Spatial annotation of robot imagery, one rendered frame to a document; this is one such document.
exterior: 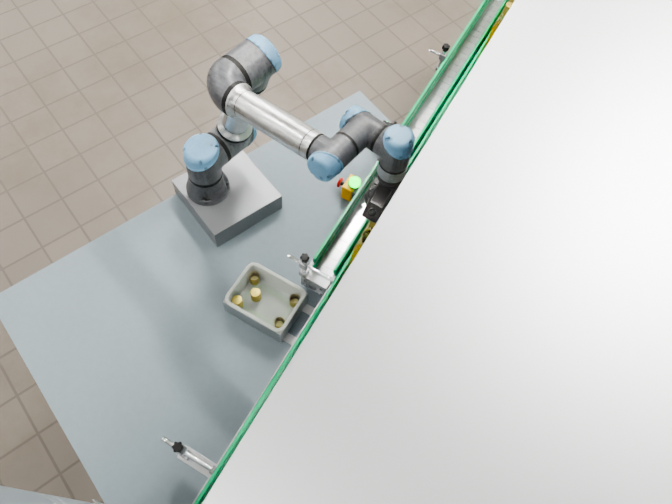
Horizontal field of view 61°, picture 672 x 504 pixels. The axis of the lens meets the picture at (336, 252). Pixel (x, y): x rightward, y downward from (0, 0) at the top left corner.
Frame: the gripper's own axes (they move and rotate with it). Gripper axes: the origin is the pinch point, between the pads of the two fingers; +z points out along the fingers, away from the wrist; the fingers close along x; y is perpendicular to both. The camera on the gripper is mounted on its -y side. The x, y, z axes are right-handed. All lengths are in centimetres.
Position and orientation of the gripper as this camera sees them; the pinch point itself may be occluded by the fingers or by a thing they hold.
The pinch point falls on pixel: (377, 217)
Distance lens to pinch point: 166.2
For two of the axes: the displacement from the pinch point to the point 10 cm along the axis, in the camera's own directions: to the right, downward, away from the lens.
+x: -8.7, -4.6, 1.7
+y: 4.9, -7.6, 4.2
